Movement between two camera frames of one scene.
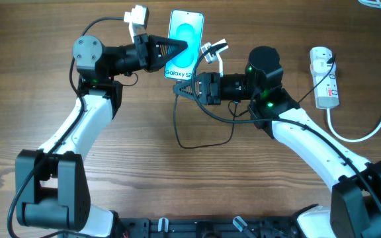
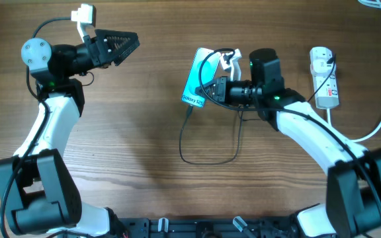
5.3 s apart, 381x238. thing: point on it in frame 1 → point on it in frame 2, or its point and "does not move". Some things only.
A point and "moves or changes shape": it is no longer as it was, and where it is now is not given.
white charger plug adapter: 319,65 does not move
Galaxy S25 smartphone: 186,26 moves or changes shape
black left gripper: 152,43 → 102,50
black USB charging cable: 319,80 → 239,125
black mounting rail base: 204,227 does not move
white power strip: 324,77 does not move
